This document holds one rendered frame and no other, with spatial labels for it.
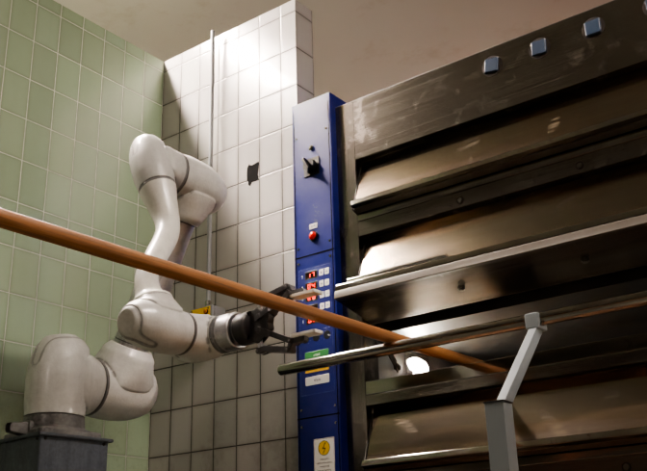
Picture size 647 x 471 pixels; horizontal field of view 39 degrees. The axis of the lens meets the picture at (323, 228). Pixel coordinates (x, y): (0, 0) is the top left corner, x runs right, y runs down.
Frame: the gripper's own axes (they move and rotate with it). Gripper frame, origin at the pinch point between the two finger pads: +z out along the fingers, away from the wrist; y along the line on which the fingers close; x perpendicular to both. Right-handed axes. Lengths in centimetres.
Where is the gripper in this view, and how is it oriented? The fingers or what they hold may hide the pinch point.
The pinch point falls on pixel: (309, 313)
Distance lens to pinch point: 202.0
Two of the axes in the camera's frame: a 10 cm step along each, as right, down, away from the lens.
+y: 0.3, 9.3, -3.6
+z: 7.9, -2.4, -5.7
